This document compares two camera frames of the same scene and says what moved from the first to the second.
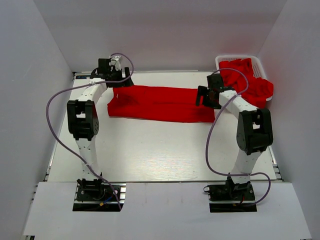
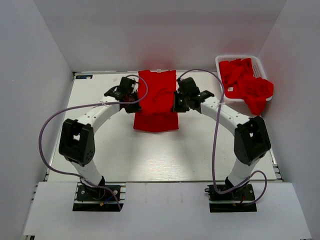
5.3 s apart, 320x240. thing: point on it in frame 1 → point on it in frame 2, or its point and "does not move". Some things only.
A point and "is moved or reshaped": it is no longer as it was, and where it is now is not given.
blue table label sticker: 82,77 does not move
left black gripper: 128,82 → 136,108
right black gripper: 202,91 → 176,108
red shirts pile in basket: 259,89 does not move
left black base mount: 99,197 does not move
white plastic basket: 257,69 does not move
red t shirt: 159,103 is moved or reshaped
